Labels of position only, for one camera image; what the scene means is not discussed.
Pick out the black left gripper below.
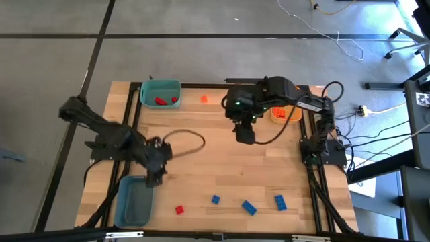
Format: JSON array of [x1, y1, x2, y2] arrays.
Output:
[[140, 136, 174, 188]]

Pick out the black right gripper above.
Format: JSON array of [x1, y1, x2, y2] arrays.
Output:
[[224, 83, 269, 145]]

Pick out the long blue block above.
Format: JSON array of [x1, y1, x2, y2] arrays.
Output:
[[273, 194, 288, 212], [241, 200, 258, 216]]

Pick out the grey-blue plastic bin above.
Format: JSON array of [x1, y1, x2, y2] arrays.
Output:
[[113, 174, 155, 229]]

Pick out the yellow plastic bin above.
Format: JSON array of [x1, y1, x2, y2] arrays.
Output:
[[271, 85, 303, 124]]

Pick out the teal plastic bin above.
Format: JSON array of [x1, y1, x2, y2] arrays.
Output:
[[139, 79, 182, 109]]

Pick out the white box blue print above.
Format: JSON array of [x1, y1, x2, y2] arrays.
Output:
[[349, 177, 377, 198]]

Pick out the black diagonal beam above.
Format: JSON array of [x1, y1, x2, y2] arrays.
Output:
[[345, 149, 416, 184]]

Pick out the dark grey desk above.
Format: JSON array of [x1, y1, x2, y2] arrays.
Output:
[[364, 63, 430, 171], [399, 166, 430, 242]]

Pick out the black white marker tag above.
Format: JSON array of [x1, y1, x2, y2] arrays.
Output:
[[415, 92, 430, 108]]

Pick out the grey chair base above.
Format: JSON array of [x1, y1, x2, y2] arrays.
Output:
[[384, 27, 430, 67]]

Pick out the black chair seat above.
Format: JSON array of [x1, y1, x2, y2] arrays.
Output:
[[412, 0, 430, 38]]

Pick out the silver frame bracket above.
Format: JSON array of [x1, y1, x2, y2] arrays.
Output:
[[105, 231, 144, 239], [291, 234, 332, 242]]

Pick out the black table frame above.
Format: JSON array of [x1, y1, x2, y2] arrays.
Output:
[[75, 80, 360, 242]]

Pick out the black floor cables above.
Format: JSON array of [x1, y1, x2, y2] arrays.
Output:
[[332, 110, 416, 172]]

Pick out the white floor cable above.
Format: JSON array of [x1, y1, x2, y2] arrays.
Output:
[[277, 0, 366, 62]]

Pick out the yellow floor cable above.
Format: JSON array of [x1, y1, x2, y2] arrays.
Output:
[[308, 0, 357, 16]]

